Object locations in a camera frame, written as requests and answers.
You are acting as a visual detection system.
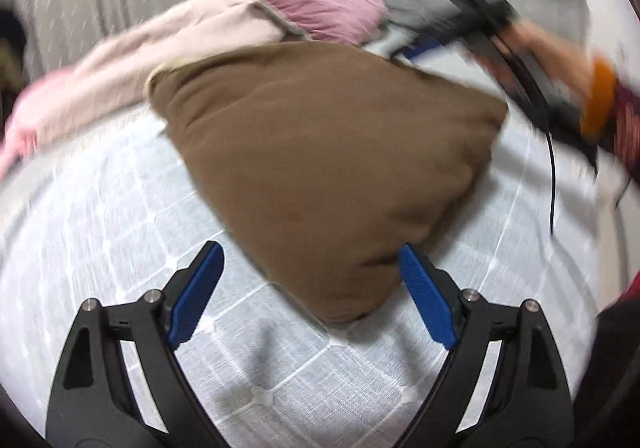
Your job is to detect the pale pink coat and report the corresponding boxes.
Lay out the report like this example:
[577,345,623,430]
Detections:
[15,0,388,139]

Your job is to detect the black cable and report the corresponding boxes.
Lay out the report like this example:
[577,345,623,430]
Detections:
[542,123,560,236]

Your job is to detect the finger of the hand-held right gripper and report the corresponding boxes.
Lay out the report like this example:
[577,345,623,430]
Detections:
[387,30,451,63]

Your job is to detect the brown coat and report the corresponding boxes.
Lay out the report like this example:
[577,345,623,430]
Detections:
[145,42,511,325]

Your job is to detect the light grid-pattern bed cover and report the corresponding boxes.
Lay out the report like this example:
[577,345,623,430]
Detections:
[0,48,631,448]

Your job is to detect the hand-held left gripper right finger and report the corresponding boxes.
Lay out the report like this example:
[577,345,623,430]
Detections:
[398,244,574,448]

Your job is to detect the person's dark clothing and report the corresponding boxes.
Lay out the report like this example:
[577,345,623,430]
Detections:
[572,273,640,448]

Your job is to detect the dark hanging clothes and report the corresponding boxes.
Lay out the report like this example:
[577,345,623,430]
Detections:
[0,8,28,93]

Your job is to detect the person's right hand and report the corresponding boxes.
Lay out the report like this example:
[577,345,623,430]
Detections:
[492,20,597,101]

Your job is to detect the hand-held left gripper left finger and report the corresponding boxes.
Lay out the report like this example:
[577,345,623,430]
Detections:
[45,241,226,448]

